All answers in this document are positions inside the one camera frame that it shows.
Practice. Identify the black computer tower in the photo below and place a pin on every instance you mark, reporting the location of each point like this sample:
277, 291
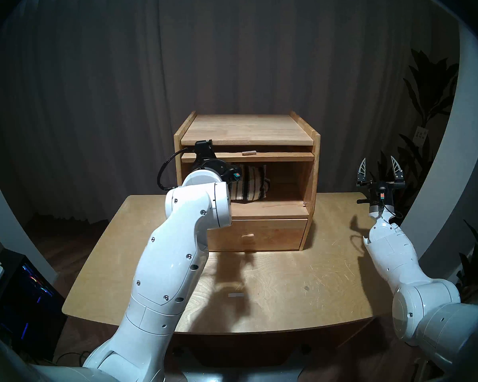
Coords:
28, 301

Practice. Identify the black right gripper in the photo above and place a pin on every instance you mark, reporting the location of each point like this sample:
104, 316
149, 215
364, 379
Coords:
381, 196

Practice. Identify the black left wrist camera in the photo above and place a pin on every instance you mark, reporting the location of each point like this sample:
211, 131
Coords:
203, 148

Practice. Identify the wooden cabinet drawer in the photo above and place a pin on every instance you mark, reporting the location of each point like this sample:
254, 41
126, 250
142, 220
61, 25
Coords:
271, 234

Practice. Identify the grey curtain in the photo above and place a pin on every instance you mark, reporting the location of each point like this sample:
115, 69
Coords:
103, 86

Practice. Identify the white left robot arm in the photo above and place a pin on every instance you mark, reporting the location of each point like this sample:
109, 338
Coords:
167, 266

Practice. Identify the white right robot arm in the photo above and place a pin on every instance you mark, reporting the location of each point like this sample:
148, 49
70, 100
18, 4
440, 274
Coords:
414, 281

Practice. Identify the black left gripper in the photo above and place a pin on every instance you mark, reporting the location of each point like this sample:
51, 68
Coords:
215, 166

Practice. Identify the striped cream and black shirt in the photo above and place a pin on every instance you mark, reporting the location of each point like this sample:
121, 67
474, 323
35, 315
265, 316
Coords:
249, 184

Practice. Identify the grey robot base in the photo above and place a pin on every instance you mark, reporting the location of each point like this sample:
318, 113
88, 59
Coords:
243, 375

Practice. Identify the wooden cabinet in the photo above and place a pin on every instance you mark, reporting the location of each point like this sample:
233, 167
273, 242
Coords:
247, 128

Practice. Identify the tall dark leafy plant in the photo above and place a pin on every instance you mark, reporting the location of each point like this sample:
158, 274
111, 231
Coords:
430, 90

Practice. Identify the white plant tag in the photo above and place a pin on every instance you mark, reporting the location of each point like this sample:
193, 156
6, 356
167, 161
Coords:
421, 135

